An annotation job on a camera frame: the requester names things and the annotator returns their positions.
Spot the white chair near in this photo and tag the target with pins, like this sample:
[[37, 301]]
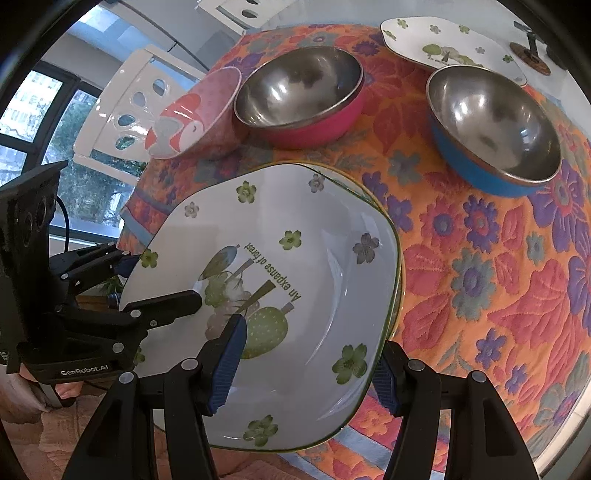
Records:
[[117, 125]]

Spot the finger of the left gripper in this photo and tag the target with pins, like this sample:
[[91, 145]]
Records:
[[135, 319], [79, 270]]

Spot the white chair far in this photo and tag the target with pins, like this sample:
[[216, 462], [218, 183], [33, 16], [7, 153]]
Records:
[[242, 15]]

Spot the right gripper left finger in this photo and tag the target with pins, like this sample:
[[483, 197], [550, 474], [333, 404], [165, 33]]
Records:
[[194, 389]]

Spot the white chair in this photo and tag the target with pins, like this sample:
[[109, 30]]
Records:
[[242, 15], [117, 125]]

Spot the blue sunflower round plate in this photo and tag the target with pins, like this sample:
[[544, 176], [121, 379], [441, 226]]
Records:
[[374, 218]]

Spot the blue steel bowl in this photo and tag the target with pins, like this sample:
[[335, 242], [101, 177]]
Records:
[[491, 132]]

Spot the pink fox bowl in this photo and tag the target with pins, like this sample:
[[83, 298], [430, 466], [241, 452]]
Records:
[[201, 124]]

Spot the pink steel bowl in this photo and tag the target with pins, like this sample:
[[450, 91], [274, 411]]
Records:
[[303, 99]]

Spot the wooden base phone stand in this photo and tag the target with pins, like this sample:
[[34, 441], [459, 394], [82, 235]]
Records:
[[529, 54]]

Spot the forest plate print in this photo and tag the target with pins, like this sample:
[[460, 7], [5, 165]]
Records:
[[277, 245], [436, 42]]

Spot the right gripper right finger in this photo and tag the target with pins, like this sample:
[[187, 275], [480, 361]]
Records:
[[411, 391]]

